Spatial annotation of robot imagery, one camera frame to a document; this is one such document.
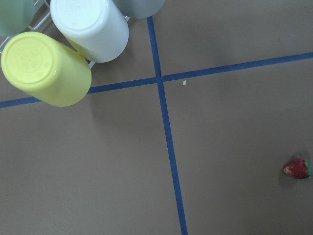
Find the white wire cup rack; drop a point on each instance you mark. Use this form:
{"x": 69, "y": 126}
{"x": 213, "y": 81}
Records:
{"x": 42, "y": 14}

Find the green cup on rack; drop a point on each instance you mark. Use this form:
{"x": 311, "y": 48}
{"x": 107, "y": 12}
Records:
{"x": 15, "y": 16}

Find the white cup on rack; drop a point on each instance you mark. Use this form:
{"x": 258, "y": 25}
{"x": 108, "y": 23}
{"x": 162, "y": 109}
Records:
{"x": 95, "y": 28}

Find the yellow cup on rack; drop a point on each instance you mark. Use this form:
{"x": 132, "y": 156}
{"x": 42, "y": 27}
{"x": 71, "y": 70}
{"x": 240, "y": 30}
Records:
{"x": 46, "y": 69}

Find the grey cup on rack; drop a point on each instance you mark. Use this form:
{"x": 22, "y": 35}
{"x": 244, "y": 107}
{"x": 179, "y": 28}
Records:
{"x": 139, "y": 9}

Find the strawberry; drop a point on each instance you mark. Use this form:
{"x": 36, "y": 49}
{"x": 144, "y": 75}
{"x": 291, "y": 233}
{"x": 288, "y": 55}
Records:
{"x": 298, "y": 168}

